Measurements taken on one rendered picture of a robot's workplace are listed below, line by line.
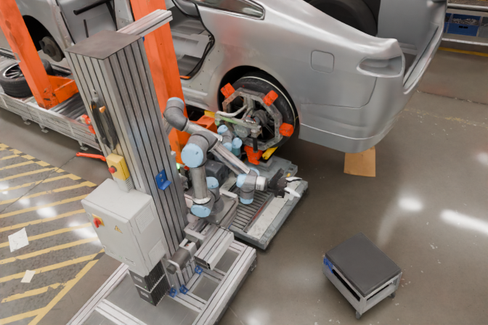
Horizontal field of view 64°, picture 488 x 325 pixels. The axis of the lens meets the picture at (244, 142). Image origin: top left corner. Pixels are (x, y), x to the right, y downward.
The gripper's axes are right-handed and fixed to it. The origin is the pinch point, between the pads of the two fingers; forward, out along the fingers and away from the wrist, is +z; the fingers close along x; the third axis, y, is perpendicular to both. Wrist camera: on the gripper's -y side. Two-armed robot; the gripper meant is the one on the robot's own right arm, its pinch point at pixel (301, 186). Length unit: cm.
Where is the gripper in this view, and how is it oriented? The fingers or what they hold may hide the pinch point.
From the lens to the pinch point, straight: 215.1
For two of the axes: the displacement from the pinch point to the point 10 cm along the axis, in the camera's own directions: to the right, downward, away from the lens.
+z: 9.8, 1.4, -1.3
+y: -0.5, 8.4, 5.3
